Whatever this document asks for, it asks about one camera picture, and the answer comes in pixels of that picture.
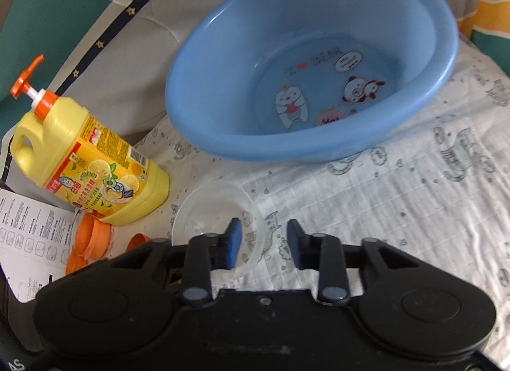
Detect white instruction sheet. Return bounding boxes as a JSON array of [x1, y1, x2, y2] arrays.
[[0, 189, 80, 304]]

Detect orange cup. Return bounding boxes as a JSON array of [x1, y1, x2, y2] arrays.
[[76, 213, 115, 262]]

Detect blue plastic basin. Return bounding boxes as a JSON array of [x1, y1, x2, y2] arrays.
[[164, 0, 460, 163]]

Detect yellow dish soap pump bottle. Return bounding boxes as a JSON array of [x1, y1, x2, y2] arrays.
[[10, 55, 171, 226]]

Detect clear plastic bowl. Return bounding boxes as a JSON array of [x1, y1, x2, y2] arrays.
[[171, 180, 266, 280]]

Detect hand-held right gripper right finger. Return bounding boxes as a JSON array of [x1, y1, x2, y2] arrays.
[[287, 219, 423, 306]]

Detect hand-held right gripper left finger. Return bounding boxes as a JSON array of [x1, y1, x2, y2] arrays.
[[107, 217, 244, 304]]

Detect white printed bed sheet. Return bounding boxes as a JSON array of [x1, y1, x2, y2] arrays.
[[131, 32, 510, 371]]

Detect teal grey striped quilt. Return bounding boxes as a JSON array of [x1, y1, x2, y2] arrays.
[[0, 0, 510, 180]]

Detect orange shallow dish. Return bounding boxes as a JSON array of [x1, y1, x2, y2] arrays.
[[66, 247, 103, 276]]

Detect small dark orange bowl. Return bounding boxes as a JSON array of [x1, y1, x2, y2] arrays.
[[127, 233, 155, 253]]

